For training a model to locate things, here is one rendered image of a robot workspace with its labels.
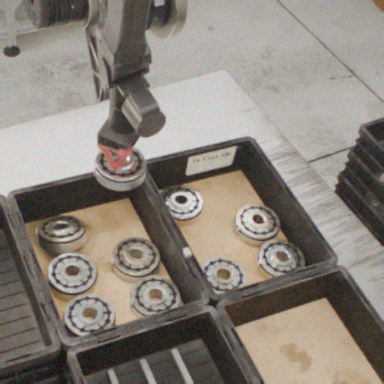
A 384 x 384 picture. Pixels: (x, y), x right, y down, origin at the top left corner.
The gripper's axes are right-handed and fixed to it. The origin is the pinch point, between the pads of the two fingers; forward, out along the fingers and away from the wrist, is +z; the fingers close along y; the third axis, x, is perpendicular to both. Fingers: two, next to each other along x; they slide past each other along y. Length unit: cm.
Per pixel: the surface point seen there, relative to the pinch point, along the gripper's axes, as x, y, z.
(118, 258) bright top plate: -5.3, -9.5, 19.3
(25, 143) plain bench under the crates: 38, 26, 36
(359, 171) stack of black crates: -53, 89, 61
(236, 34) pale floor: 20, 208, 108
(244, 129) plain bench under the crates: -15, 61, 36
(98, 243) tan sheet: 1.1, -5.7, 22.3
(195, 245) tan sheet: -18.5, 3.5, 22.2
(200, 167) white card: -12.0, 22.6, 17.9
